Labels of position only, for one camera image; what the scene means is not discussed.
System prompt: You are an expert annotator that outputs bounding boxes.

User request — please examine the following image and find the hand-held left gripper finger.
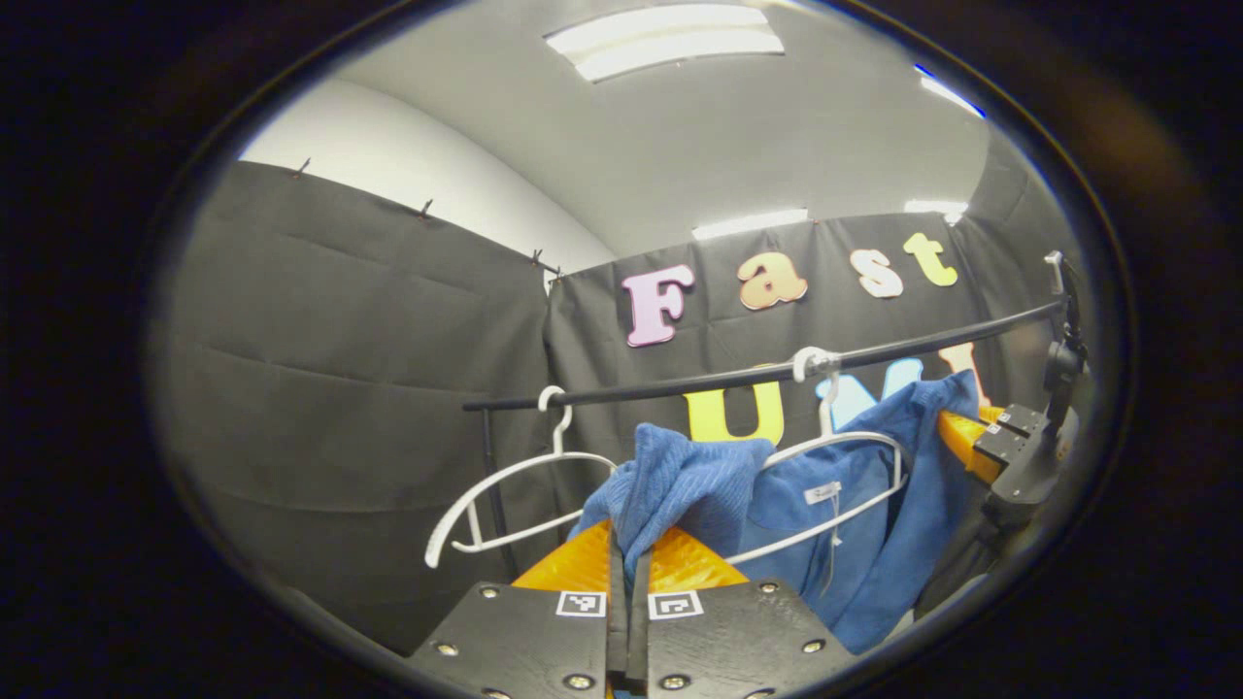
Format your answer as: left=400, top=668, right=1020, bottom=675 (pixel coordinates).
left=630, top=527, right=857, bottom=699
left=406, top=519, right=630, bottom=699

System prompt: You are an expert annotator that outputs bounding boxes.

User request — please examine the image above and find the blue corduroy jacket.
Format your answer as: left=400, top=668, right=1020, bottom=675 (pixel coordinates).
left=568, top=369, right=982, bottom=656

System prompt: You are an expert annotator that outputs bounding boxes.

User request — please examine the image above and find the white clothes hanger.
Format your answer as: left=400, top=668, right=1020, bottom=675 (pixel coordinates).
left=424, top=385, right=620, bottom=570
left=723, top=347, right=911, bottom=567

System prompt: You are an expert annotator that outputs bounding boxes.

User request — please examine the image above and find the black clothes rack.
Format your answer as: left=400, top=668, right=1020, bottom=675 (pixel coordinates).
left=462, top=299, right=1067, bottom=583

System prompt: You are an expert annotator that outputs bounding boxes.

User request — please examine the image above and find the black backdrop cloth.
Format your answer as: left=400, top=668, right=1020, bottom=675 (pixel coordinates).
left=151, top=160, right=1093, bottom=656

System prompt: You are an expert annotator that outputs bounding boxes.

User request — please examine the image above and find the large ceiling light panel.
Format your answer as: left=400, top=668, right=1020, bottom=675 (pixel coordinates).
left=544, top=3, right=786, bottom=83

